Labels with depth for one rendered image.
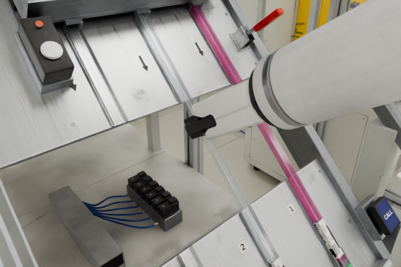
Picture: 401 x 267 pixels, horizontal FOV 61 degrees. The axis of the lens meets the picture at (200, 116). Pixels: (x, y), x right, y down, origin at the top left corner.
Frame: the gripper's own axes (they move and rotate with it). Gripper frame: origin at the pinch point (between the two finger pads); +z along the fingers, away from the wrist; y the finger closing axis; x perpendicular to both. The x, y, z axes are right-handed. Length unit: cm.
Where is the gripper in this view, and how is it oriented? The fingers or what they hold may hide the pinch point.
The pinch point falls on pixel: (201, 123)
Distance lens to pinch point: 49.7
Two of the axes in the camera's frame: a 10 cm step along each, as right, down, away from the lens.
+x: 3.9, 9.2, -0.1
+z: -5.4, 2.3, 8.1
